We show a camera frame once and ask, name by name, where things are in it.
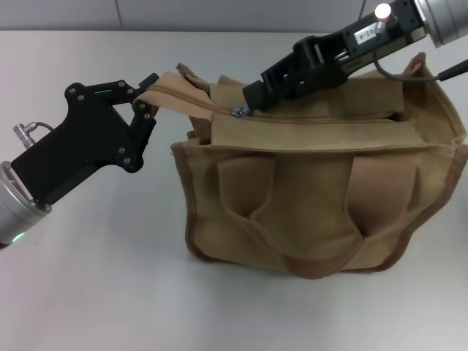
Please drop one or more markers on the silver metal zipper pull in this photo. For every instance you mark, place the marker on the silver metal zipper pull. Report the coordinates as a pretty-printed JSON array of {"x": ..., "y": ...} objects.
[{"x": 239, "y": 111}]

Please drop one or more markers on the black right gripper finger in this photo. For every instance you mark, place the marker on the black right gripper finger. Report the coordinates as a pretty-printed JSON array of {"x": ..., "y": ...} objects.
[
  {"x": 278, "y": 95},
  {"x": 274, "y": 78}
]

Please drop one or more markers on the khaki canvas food bag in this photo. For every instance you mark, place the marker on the khaki canvas food bag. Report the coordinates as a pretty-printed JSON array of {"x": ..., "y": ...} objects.
[{"x": 311, "y": 190}]

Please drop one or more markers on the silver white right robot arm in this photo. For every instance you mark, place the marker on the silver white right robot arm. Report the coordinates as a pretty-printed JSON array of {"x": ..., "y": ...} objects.
[{"x": 446, "y": 18}]

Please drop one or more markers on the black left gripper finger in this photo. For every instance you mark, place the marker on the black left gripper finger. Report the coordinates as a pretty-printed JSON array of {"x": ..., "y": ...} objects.
[
  {"x": 143, "y": 120},
  {"x": 144, "y": 86}
]

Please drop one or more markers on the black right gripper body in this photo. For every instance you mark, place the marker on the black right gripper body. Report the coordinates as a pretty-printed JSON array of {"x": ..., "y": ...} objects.
[{"x": 365, "y": 44}]

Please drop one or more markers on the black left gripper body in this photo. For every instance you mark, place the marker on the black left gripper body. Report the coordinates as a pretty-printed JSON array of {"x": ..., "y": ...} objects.
[{"x": 84, "y": 139}]

